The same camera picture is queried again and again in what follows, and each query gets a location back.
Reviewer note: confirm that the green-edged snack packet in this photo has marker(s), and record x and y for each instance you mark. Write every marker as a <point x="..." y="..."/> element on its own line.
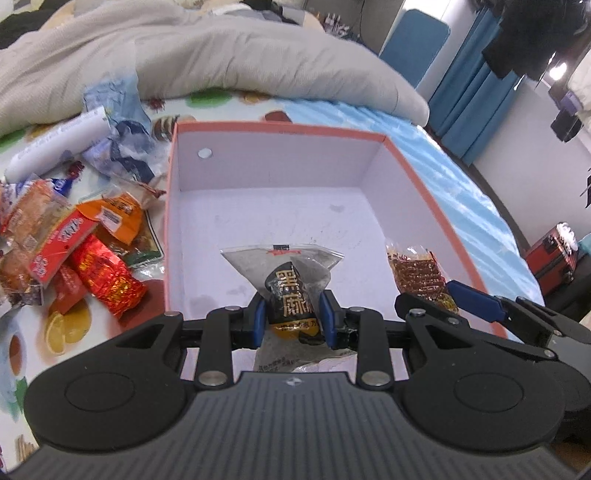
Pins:
<point x="147" y="249"/>

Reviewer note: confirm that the brown-red snack packet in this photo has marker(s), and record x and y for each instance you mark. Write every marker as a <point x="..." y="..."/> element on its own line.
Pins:
<point x="415" y="272"/>

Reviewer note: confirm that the crumpled blue-white packet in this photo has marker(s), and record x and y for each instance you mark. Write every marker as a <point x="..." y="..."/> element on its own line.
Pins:
<point x="124" y="152"/>

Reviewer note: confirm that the light blue plastic bag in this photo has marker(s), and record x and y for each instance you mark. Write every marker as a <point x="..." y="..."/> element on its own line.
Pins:
<point x="113" y="97"/>

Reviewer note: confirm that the white tube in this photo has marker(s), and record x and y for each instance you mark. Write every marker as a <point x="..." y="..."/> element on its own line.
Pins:
<point x="55" y="143"/>

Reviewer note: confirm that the pink cardboard box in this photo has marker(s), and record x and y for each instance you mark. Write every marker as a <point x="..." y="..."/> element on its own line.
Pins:
<point x="277" y="203"/>

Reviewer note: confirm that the red-white snack packet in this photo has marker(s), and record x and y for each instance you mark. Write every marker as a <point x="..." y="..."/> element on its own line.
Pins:
<point x="60" y="244"/>

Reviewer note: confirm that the blue chair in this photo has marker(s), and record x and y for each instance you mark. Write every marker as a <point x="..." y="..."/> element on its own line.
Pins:
<point x="413" y="46"/>

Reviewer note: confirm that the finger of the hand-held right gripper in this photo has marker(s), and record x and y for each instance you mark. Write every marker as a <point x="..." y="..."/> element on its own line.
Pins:
<point x="475" y="302"/>

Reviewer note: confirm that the small red snack packet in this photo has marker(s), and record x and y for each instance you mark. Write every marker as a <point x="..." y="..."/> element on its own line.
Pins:
<point x="69" y="290"/>

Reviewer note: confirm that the orange bread packet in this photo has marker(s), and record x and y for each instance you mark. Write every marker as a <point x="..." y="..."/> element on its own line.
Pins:
<point x="16" y="272"/>
<point x="32" y="212"/>

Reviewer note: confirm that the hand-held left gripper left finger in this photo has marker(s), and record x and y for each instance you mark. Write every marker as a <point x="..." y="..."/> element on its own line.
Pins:
<point x="258" y="323"/>

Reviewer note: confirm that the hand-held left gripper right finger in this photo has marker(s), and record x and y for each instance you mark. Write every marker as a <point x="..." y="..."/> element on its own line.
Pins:
<point x="328" y="321"/>

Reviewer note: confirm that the black hanging clothes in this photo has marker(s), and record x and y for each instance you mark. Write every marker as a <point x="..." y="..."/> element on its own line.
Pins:
<point x="531" y="32"/>

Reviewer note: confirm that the red foil snack packet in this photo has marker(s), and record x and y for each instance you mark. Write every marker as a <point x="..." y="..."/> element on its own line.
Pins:
<point x="108" y="277"/>

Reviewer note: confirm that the orange snack packet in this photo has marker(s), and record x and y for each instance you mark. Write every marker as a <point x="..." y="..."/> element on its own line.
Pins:
<point x="117" y="214"/>

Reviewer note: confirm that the red case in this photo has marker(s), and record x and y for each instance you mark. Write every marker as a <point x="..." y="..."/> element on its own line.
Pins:
<point x="549" y="263"/>

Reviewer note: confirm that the white hanging jacket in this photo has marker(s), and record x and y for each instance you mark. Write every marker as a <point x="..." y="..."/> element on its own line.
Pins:
<point x="581" y="87"/>

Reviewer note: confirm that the blue star-printed bedsheet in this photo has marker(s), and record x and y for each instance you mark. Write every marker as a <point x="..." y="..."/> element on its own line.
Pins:
<point x="461" y="194"/>

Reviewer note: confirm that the blue curtain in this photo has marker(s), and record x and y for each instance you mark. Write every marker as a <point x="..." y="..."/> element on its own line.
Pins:
<point x="475" y="106"/>

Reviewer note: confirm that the clear black-label snack packet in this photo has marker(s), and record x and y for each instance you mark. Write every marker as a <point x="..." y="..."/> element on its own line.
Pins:
<point x="288" y="295"/>

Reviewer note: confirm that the grey duvet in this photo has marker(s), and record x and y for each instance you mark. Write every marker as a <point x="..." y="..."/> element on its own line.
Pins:
<point x="207" y="55"/>

